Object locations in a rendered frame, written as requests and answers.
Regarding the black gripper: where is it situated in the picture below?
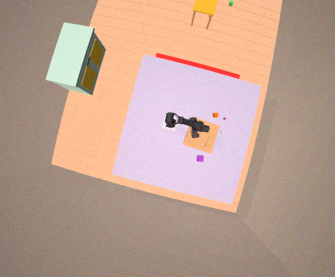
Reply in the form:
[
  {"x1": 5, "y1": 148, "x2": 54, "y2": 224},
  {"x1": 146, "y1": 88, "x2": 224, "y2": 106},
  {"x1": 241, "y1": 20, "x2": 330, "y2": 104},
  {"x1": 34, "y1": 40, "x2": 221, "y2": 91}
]
[{"x1": 190, "y1": 117, "x2": 199, "y2": 138}]

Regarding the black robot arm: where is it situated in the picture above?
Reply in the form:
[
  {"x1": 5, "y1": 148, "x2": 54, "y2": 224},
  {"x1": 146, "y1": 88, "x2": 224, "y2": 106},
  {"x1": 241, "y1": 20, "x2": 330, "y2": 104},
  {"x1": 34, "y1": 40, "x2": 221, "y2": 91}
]
[{"x1": 165, "y1": 112, "x2": 210, "y2": 133}]

